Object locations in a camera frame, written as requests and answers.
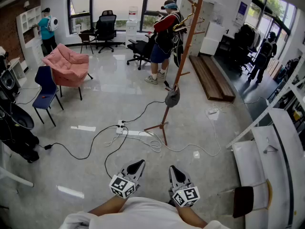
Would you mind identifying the white water dispenser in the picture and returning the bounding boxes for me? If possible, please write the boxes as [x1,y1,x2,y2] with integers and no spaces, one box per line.
[125,20,139,48]

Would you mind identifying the white perforated metal shelf frame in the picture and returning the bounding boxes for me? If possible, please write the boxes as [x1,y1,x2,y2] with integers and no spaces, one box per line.
[225,53,305,150]

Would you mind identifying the dark brown chair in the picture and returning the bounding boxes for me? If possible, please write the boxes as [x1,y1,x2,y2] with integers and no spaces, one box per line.
[217,179,273,219]

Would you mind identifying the brown wooden platform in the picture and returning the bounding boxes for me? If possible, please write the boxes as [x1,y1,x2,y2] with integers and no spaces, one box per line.
[188,54,236,102]

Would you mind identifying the person's white shirt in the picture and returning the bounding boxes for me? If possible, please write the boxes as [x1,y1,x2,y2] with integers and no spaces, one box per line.
[58,196,231,229]

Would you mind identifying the brown wooden coat rack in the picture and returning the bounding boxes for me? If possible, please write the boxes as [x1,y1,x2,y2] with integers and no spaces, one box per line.
[143,0,206,146]

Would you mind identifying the black framed window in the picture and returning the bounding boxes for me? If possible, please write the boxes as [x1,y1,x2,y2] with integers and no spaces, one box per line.
[67,0,180,35]

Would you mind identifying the purple wall poster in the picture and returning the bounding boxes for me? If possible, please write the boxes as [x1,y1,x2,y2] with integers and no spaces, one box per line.
[235,0,249,25]

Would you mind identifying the black equipment pile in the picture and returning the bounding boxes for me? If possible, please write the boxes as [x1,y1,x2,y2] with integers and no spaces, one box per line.
[0,49,40,164]

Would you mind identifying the clear water bottle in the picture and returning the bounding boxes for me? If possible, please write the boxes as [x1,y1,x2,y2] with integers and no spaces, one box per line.
[128,6,139,21]

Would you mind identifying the white shelf cabinet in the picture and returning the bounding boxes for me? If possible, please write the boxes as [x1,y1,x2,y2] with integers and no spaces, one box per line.
[16,5,45,69]

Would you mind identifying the gold clothes hanger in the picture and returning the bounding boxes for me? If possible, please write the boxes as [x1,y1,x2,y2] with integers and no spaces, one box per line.
[172,1,199,32]

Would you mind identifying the small white desk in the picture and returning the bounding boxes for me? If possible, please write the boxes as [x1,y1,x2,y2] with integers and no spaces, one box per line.
[7,57,27,88]

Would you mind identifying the blue chair with black legs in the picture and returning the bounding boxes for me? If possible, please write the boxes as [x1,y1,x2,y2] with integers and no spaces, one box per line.
[32,65,64,127]

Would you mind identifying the long white cable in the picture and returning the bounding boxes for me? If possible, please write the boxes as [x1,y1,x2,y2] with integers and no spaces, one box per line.
[137,108,222,157]

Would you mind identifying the grey metal lockers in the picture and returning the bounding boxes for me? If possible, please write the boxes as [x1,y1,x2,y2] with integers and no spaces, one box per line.
[179,0,215,57]

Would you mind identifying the grey cap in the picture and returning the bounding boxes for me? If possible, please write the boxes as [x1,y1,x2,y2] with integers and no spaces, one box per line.
[164,84,181,108]

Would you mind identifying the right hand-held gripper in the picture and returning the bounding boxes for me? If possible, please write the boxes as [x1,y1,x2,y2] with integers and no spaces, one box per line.
[168,165,200,208]

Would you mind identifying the person's right forearm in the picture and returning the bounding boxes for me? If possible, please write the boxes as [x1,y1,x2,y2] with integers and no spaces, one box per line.
[175,203,208,229]

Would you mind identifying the small brown chair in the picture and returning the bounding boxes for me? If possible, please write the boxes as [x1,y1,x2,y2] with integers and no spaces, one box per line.
[78,32,96,55]

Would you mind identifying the person's left forearm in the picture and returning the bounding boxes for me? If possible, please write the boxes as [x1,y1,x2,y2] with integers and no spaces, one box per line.
[88,194,127,217]

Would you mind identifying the grey wire hanger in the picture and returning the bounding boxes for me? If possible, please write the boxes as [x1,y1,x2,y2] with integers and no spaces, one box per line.
[263,137,279,154]

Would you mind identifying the black office chair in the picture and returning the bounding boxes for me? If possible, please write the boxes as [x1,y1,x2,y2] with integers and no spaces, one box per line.
[126,33,156,71]
[94,10,119,54]

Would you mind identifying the thin white cable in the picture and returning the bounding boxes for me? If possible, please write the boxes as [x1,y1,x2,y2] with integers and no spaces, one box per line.
[214,96,270,112]

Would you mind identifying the white box cabinet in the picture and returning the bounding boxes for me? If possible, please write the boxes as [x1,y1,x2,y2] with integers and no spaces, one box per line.
[199,22,226,56]

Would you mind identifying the pink cushioned armchair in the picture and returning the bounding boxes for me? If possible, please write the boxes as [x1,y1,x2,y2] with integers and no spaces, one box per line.
[41,43,94,101]

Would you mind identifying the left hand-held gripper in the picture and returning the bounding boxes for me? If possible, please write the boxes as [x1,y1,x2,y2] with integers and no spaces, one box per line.
[109,159,146,199]

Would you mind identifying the black cable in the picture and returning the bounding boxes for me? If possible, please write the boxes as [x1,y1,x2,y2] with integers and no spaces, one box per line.
[38,125,119,160]
[104,125,129,179]
[123,100,166,124]

